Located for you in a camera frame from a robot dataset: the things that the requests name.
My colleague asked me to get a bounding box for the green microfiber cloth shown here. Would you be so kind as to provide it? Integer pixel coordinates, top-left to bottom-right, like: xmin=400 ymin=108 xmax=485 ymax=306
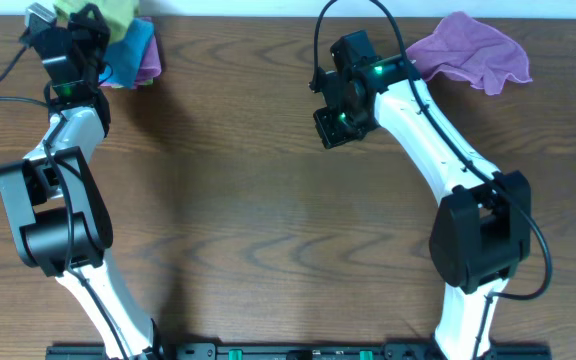
xmin=53 ymin=0 xmax=139 ymax=44

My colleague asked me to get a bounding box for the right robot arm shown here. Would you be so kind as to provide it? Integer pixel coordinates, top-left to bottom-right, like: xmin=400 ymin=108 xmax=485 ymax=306
xmin=311 ymin=31 xmax=550 ymax=359

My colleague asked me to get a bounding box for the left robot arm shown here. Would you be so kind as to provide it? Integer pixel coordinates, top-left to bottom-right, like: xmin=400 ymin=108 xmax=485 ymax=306
xmin=0 ymin=3 xmax=167 ymax=359

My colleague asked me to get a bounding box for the blue folded cloth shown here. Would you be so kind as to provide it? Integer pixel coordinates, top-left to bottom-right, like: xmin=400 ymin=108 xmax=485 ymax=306
xmin=99 ymin=18 xmax=154 ymax=87

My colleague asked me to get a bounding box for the purple folded cloth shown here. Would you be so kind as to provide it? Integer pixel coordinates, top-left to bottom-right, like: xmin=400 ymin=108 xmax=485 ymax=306
xmin=98 ymin=16 xmax=163 ymax=90

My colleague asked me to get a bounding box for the green folded cloth bottom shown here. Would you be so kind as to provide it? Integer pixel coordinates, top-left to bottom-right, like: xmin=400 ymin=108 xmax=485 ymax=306
xmin=107 ymin=78 xmax=154 ymax=90

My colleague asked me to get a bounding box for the purple crumpled cloth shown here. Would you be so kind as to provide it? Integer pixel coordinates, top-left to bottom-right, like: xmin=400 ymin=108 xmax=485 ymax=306
xmin=406 ymin=11 xmax=532 ymax=96

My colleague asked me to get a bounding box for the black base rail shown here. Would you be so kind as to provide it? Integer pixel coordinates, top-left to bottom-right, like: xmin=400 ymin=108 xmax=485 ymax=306
xmin=45 ymin=342 xmax=553 ymax=360

